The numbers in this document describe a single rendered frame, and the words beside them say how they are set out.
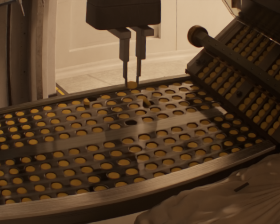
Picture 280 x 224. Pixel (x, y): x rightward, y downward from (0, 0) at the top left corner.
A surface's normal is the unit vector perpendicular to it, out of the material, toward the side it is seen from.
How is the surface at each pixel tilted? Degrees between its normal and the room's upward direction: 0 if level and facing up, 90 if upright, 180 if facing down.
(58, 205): 0
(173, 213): 28
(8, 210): 0
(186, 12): 90
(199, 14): 90
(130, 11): 90
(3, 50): 90
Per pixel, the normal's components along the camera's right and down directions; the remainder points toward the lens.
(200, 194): 0.04, -0.61
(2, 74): 0.55, 0.39
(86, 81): 0.02, -0.89
